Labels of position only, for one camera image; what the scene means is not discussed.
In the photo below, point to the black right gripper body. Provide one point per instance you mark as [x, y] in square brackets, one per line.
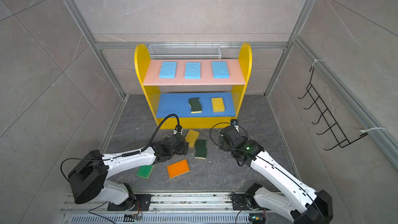
[222, 142]

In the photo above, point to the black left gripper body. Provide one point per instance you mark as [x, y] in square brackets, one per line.
[184, 150]

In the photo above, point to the yellow sponge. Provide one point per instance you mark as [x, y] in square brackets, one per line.
[217, 104]
[192, 137]

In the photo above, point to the dark green sponge curved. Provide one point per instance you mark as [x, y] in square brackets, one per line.
[195, 105]

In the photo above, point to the blue sponge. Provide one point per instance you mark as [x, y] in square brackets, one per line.
[168, 70]
[192, 70]

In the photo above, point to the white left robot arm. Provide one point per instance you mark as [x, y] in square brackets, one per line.
[89, 179]

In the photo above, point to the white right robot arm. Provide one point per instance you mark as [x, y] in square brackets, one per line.
[297, 202]

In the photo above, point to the yellow shelf unit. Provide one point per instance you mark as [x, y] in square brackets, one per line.
[170, 96]

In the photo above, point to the orange sponge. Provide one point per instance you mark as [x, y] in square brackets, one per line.
[178, 168]

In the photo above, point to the dark green sponge upright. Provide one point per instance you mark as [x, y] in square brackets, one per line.
[200, 149]

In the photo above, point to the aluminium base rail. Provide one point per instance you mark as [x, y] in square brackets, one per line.
[173, 208]

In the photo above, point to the black wire hook rack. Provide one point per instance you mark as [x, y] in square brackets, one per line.
[326, 116]

